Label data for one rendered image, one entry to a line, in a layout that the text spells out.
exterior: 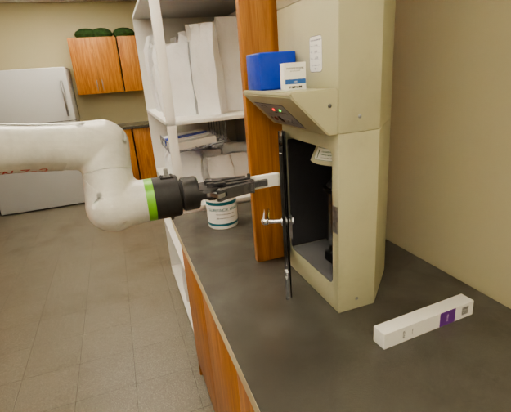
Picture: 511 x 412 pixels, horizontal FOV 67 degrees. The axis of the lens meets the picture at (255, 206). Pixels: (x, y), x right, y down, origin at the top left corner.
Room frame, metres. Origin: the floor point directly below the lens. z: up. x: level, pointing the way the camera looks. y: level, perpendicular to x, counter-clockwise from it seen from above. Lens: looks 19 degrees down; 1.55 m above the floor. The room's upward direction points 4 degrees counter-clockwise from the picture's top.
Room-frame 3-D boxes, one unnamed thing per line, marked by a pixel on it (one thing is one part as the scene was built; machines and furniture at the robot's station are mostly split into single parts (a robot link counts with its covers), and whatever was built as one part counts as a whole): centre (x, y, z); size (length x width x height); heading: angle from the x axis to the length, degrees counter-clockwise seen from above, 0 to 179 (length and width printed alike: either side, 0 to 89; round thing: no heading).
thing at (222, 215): (1.58, 0.14, 1.01); 0.13 x 0.13 x 0.15
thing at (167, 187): (0.82, 0.19, 1.31); 0.09 x 0.06 x 0.12; 18
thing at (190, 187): (0.84, 0.12, 1.31); 0.09 x 0.08 x 0.07; 108
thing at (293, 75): (0.95, -0.11, 1.54); 0.05 x 0.05 x 0.06; 6
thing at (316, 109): (1.00, -0.09, 1.46); 0.32 x 0.11 x 0.10; 18
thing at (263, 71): (1.08, -0.07, 1.55); 0.10 x 0.10 x 0.09; 18
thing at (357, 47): (1.06, -0.27, 1.32); 0.32 x 0.25 x 0.77; 18
